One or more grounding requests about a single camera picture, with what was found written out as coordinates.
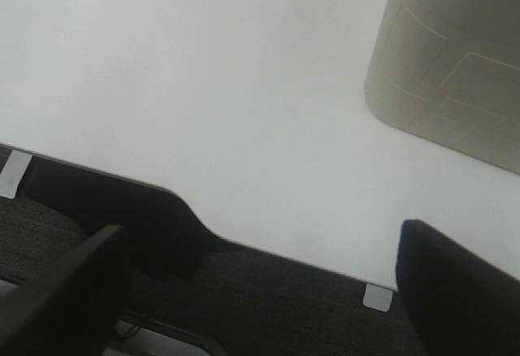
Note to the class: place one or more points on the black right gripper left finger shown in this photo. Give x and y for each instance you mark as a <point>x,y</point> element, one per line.
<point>72,307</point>

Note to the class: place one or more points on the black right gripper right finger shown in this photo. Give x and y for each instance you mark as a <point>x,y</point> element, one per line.
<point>458,303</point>

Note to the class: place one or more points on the white tape strip right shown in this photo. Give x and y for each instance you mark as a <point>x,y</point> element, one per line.
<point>377,298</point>

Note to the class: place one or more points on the white tape strip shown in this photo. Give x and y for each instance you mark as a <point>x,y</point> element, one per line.
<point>13,172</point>
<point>377,298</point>

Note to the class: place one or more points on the white tape strip left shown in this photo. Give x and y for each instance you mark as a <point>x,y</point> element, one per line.
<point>13,172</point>

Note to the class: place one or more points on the beige plastic basket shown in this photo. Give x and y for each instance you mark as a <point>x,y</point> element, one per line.
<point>448,71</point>

